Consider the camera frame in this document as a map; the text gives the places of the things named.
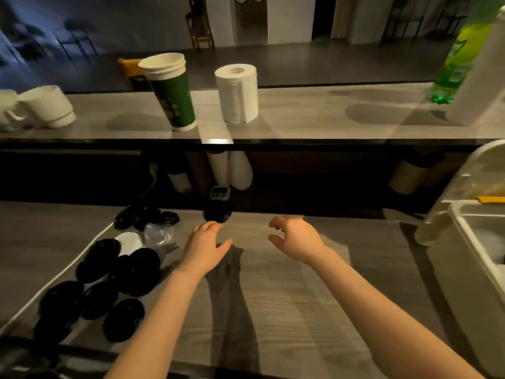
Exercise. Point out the white plastic storage bin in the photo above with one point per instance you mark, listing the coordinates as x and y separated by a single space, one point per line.
465 292

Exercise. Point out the grey bar counter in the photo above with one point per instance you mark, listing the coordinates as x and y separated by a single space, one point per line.
296 114

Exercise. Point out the small digital timer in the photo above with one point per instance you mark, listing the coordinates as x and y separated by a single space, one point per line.
219 193

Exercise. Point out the person's right forearm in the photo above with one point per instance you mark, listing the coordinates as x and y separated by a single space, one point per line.
394 327

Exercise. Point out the person's left hand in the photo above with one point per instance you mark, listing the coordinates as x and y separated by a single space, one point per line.
203 252

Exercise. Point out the green plastic bottle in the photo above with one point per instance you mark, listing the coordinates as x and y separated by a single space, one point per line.
457 59

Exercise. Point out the black metal chair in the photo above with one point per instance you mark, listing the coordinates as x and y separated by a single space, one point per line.
451 13
402 15

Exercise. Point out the wooden chair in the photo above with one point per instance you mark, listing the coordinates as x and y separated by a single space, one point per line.
128 69

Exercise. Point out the tall white paper cup stack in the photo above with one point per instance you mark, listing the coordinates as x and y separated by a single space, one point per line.
481 74

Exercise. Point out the grey wooden table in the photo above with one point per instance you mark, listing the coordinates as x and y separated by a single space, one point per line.
276 303

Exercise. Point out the person's right hand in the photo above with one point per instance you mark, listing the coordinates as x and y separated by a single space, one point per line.
302 242

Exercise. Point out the person's left forearm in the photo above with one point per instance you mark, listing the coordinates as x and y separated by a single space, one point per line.
154 331

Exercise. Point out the white paper towel roll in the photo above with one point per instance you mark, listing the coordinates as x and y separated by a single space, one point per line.
236 94

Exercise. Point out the pile of cup lids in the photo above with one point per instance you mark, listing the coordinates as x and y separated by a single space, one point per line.
98 260

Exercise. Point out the green paper cup stack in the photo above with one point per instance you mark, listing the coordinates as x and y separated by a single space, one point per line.
175 98

